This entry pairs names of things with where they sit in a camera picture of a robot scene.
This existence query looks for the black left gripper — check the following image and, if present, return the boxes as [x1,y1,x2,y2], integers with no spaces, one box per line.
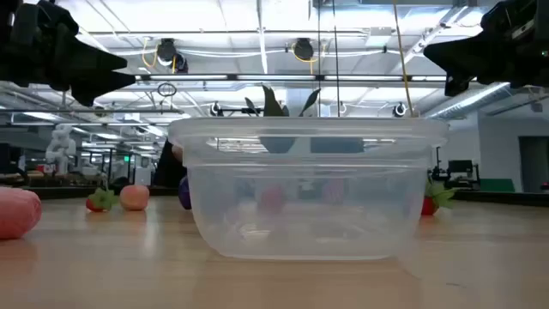
[0,0,136,107]

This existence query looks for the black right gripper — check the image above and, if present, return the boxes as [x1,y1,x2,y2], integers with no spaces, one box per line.
[423,0,549,97]

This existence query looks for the pink toy peach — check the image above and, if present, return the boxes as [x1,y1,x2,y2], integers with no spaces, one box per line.
[0,186,43,240]
[119,184,151,212]

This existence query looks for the dark purple toy grape bunch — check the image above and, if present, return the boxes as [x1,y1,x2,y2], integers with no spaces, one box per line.
[178,174,193,211]

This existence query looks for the clear plastic tupperware container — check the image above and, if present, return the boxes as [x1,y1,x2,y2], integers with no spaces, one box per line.
[167,116,450,262]

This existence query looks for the white humanoid figure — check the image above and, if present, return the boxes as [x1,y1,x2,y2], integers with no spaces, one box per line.
[45,124,77,177]

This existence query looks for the black background monitor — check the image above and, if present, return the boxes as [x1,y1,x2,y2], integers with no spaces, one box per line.
[431,148,481,190]

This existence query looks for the red toy strawberry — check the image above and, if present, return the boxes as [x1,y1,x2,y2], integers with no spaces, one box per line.
[420,173,456,216]
[85,186,119,214]

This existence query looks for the green panel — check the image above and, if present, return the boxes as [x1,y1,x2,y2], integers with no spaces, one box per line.
[480,178,516,193]

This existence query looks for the long linear ceiling light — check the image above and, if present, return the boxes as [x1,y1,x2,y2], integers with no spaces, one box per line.
[135,73,448,83]

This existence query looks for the silver ventilation duct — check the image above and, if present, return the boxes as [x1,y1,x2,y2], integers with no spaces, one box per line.
[428,82,512,120]

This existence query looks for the yellow hanging cable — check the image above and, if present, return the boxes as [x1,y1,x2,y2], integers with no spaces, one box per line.
[392,0,415,118]

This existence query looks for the hanging black cable loop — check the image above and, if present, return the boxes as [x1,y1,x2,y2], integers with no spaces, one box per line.
[156,82,178,98]

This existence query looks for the thin black hanging cable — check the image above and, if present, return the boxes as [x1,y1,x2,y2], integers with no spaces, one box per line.
[316,0,322,118]

